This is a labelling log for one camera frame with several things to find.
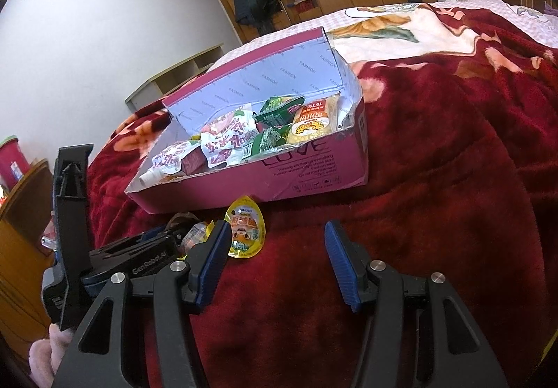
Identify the pink cardboard box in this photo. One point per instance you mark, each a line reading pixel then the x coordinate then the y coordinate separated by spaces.
pixel 304 64

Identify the green snack packet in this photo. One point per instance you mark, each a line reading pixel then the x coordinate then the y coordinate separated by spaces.
pixel 273 122

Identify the pink white jelly pouch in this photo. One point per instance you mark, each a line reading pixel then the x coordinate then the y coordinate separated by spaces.
pixel 223 140

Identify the red cup on nightstand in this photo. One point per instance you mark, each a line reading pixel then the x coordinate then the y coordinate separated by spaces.
pixel 13 163

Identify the dark hanging jackets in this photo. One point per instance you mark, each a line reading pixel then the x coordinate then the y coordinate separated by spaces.
pixel 257 13

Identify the braised egg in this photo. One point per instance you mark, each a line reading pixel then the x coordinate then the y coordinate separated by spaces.
pixel 181 223

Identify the orange rice cracker packet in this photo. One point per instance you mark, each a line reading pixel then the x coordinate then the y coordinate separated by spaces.
pixel 314 120

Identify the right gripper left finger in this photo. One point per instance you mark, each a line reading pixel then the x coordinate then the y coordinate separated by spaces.
pixel 185 288

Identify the clear gummy bag rainbow edge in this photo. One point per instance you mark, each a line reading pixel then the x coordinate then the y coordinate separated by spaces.
pixel 198 234

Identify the red floral fleece blanket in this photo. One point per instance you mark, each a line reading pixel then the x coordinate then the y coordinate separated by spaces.
pixel 463 180

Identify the white pink spouted pouch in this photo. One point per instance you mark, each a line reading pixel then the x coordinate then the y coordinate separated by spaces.
pixel 180 159

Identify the person's left hand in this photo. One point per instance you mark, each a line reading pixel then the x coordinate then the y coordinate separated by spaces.
pixel 45 355

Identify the grey low bookshelf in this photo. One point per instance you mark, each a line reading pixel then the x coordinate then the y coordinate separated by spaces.
pixel 173 77

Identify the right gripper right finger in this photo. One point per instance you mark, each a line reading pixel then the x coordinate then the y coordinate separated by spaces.
pixel 375 290

